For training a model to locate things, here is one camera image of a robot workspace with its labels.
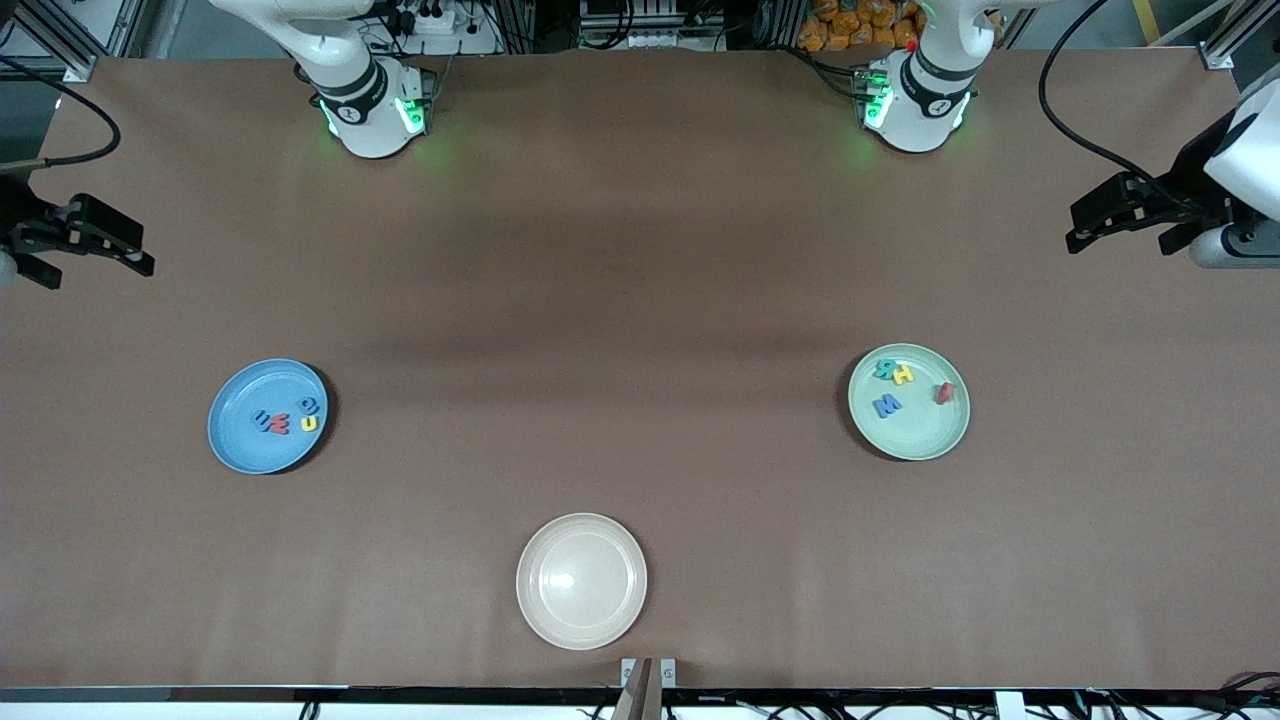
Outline green plate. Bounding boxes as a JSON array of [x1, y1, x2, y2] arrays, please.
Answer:
[[848, 343, 971, 462]]

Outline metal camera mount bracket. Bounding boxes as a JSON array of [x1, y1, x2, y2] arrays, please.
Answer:
[[620, 657, 678, 720]]

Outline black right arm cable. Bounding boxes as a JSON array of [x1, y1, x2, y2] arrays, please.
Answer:
[[0, 55, 123, 166]]

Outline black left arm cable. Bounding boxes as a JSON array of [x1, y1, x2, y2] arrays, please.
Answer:
[[1038, 0, 1201, 193]]

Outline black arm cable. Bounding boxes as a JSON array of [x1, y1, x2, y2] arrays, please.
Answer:
[[1038, 0, 1201, 193], [0, 55, 123, 166]]

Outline blue plate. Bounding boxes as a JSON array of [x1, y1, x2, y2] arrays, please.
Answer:
[[207, 358, 330, 475]]

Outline white power strip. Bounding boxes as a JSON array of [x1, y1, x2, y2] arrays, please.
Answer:
[[385, 0, 459, 36]]

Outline orange packaged items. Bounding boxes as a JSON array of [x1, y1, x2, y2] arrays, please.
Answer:
[[798, 0, 923, 53]]

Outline beige plate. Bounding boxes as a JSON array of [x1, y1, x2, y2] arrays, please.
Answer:
[[516, 513, 649, 651]]

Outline aluminium frame profile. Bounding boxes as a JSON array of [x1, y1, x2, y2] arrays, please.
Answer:
[[1200, 0, 1280, 71], [0, 0, 141, 83]]

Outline grey equipment rack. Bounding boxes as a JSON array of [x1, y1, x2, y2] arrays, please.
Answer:
[[578, 0, 723, 51]]

